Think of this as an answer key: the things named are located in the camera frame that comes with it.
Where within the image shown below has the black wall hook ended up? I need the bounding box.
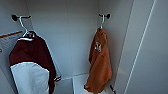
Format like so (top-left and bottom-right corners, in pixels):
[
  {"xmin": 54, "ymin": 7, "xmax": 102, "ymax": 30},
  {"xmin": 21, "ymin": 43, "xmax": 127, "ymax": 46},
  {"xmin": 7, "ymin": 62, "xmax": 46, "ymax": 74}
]
[
  {"xmin": 97, "ymin": 12, "xmax": 112, "ymax": 21},
  {"xmin": 10, "ymin": 13, "xmax": 32, "ymax": 22}
]

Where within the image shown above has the maroon white jacket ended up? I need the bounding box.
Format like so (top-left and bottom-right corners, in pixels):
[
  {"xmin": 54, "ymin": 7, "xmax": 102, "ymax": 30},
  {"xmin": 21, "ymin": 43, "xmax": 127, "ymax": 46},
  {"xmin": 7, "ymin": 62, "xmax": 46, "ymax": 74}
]
[{"xmin": 8, "ymin": 31, "xmax": 63, "ymax": 94}]

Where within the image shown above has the orange garment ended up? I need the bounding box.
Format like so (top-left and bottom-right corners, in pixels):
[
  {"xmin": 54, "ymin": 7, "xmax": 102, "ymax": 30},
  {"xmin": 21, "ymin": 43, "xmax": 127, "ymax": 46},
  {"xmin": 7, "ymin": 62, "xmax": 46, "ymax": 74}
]
[{"xmin": 83, "ymin": 27, "xmax": 114, "ymax": 94}]

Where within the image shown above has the small black fitting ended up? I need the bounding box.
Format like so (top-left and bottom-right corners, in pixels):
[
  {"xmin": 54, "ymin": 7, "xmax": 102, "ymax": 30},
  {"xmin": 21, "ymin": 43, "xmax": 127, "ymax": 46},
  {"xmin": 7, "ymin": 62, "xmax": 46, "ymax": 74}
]
[{"xmin": 109, "ymin": 84, "xmax": 117, "ymax": 94}]

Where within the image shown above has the white hanger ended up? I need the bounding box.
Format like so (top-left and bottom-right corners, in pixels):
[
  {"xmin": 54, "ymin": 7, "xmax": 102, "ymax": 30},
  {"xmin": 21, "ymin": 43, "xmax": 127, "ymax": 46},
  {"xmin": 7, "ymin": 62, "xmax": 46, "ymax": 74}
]
[
  {"xmin": 99, "ymin": 16, "xmax": 106, "ymax": 31},
  {"xmin": 17, "ymin": 16, "xmax": 37, "ymax": 42}
]

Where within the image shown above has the white wardrobe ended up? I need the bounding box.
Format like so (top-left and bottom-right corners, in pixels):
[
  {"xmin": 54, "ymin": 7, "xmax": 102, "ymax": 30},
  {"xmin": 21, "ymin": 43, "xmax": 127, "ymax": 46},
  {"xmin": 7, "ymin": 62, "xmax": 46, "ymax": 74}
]
[{"xmin": 0, "ymin": 0, "xmax": 141, "ymax": 94}]

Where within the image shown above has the thin orange strip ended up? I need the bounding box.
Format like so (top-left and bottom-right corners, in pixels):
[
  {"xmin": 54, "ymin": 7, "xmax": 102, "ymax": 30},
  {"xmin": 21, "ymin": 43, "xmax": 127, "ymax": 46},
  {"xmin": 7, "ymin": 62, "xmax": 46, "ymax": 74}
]
[{"xmin": 0, "ymin": 30, "xmax": 25, "ymax": 39}]

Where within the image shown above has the white shelf box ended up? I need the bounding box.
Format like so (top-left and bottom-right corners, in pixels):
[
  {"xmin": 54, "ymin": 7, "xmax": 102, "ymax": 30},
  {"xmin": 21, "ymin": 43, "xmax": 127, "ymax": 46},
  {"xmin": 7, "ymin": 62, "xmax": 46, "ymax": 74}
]
[{"xmin": 71, "ymin": 73, "xmax": 115, "ymax": 94}]

